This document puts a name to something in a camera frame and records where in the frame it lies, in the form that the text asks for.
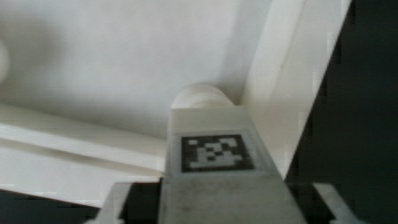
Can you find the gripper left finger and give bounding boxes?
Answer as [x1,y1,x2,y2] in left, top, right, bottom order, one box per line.
[85,183,131,224]

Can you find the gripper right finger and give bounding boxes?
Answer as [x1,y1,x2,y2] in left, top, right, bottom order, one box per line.
[312,183,364,224]

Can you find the white leg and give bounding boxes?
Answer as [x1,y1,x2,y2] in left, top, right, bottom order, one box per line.
[157,84,305,224]

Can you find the white square tabletop part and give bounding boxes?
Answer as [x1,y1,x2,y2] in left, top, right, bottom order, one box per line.
[0,0,353,206]

